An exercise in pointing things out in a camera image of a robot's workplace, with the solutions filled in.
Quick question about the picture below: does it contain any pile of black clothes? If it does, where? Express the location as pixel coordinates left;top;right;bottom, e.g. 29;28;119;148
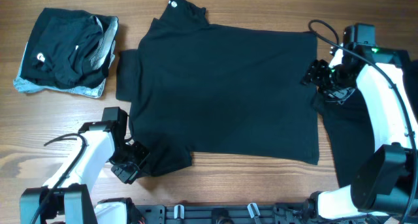
312;49;418;189

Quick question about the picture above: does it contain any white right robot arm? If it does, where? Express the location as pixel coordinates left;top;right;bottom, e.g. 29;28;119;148
301;44;417;223

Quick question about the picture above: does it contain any folded black shirt stack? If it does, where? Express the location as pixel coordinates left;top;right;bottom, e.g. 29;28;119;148
20;7;114;90

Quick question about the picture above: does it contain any black polo shirt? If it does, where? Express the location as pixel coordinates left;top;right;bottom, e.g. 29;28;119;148
116;0;319;176

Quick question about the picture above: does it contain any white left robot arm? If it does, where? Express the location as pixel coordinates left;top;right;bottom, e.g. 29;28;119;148
20;121;150;223

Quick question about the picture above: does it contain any grey patterned folded garment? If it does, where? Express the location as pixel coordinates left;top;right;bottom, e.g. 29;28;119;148
12;15;119;99

